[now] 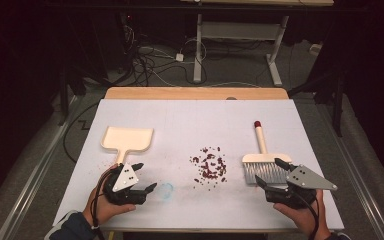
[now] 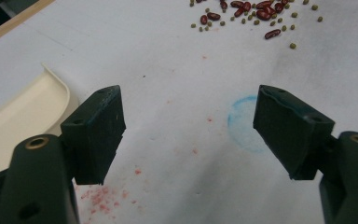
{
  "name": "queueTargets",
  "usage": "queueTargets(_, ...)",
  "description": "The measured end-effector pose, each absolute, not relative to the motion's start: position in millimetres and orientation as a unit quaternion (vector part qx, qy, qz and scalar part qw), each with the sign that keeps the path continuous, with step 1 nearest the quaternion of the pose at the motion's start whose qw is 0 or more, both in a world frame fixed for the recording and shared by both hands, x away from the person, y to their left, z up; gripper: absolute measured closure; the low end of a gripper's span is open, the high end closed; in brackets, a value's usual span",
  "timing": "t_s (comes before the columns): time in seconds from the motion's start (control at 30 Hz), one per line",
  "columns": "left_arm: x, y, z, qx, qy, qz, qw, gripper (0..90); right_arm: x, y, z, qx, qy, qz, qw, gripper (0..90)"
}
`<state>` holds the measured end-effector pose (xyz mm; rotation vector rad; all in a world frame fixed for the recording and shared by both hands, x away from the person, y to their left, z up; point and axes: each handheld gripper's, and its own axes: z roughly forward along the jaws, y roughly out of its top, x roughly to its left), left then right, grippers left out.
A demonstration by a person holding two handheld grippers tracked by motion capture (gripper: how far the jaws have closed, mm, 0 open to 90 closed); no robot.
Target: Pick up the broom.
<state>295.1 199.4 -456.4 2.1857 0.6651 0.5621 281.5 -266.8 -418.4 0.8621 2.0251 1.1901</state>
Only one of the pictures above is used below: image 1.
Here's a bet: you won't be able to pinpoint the white board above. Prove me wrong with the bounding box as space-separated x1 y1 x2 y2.
53 98 345 232

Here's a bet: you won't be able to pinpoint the cream plastic dustpan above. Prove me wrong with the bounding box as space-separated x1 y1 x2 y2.
100 125 155 168

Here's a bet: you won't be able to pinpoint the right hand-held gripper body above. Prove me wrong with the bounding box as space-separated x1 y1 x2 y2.
265 164 338 210

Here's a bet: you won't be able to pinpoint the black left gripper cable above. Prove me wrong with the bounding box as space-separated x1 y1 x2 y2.
89 167 115 240

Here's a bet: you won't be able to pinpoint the metal floor rail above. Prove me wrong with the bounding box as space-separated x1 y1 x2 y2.
0 94 81 240
316 103 384 240

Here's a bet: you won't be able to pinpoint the wooden table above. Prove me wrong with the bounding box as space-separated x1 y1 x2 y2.
103 86 290 101

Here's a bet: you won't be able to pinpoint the person's left hand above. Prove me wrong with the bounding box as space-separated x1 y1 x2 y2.
82 163 137 228

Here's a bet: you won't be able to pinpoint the person's right hand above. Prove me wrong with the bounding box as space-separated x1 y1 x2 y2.
273 189 332 239

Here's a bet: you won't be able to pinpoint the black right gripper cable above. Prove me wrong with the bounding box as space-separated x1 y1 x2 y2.
293 191 322 240

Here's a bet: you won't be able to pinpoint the black metal stand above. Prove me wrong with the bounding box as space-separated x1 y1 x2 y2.
57 63 88 127
288 64 346 138

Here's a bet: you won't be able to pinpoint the cream brush with grey bristles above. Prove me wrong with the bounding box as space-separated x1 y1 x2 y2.
241 120 293 185

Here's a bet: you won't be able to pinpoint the tangle of floor cables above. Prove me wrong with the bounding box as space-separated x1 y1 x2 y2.
119 13 211 88

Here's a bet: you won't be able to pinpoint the pile of red beans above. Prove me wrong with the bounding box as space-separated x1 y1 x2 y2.
189 145 228 192

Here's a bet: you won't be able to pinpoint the white metal desk frame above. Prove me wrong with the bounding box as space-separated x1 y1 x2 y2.
179 0 335 87

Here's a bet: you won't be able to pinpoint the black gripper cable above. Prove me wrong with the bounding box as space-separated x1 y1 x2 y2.
293 191 322 240
89 167 115 240

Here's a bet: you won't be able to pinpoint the black floor cable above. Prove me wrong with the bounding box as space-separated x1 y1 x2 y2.
62 100 100 164

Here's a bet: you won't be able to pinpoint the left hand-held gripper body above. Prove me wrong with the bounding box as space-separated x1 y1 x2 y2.
103 163 148 205

